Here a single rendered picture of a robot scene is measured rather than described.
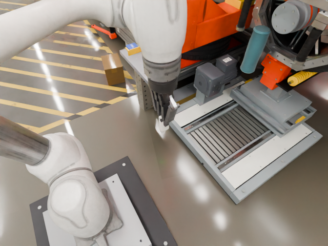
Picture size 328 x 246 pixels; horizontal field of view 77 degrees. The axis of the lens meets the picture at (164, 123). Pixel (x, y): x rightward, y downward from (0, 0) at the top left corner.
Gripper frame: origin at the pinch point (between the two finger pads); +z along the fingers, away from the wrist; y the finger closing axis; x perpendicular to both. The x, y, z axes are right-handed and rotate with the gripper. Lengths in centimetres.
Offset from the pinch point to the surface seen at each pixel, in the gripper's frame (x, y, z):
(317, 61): 87, 4, 9
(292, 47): 97, -15, 15
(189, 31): 55, -56, 11
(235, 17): 93, -56, 13
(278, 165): 70, 24, 69
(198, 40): 63, -57, 19
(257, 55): 77, -22, 16
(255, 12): 87, -39, 2
